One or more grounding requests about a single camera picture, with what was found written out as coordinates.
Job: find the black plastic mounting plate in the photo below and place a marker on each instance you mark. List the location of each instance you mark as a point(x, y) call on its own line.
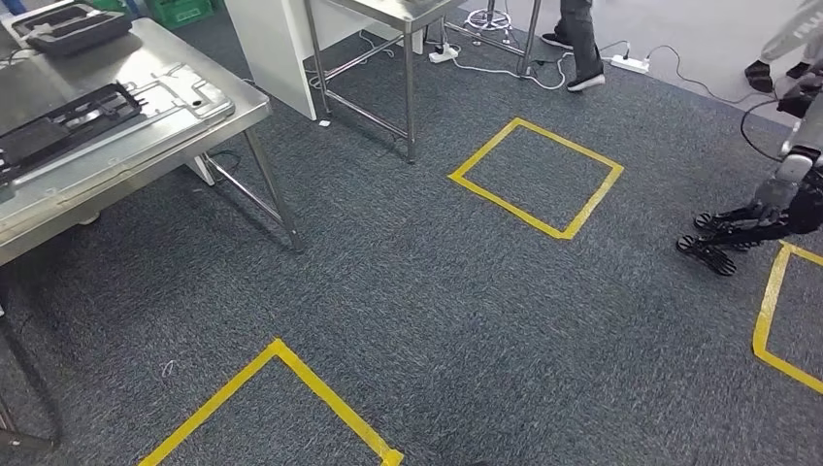
point(64, 128)

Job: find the stainless steel workbench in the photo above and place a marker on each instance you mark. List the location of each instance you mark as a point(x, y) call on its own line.
point(212, 125)

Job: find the white power strip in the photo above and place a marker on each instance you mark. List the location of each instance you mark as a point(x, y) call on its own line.
point(444, 53)
point(630, 63)

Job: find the chrome stool base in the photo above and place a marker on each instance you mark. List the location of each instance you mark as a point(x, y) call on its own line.
point(488, 19)

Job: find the white cabinet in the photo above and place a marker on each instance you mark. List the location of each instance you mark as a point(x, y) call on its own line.
point(270, 51)

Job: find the person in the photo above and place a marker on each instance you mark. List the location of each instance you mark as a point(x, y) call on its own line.
point(579, 38)
point(784, 38)

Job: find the stamped sheet metal panel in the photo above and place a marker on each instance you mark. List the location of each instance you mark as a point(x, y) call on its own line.
point(186, 96)

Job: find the green plastic crate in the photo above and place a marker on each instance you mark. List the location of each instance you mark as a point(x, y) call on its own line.
point(180, 13)
point(109, 5)

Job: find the humanoid robot black legs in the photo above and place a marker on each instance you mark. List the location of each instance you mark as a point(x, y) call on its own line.
point(778, 206)

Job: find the black foam case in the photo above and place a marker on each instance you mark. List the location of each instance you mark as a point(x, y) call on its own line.
point(71, 35)

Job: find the steel frame table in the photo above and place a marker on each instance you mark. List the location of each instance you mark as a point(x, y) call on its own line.
point(409, 96)

